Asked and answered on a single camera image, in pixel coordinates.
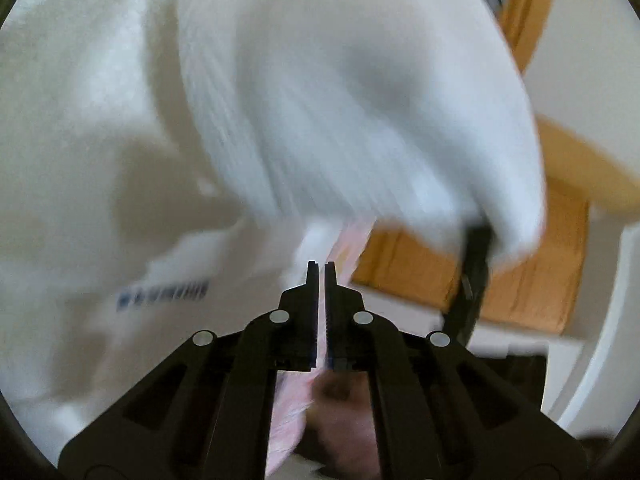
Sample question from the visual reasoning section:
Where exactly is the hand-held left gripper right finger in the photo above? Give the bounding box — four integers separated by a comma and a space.
324, 260, 586, 480

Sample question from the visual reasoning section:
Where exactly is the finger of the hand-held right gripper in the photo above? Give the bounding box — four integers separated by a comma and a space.
445, 222, 496, 346

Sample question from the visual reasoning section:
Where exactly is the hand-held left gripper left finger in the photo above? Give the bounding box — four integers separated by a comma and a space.
57, 260, 321, 480

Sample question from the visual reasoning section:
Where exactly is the white printed zip hoodie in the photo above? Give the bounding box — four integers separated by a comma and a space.
0, 0, 546, 461

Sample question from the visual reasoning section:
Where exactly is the wooden wardrobe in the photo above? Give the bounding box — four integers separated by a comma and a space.
350, 0, 640, 336

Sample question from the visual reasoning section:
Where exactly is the pink printed bed sheet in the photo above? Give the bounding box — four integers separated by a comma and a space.
272, 217, 373, 478

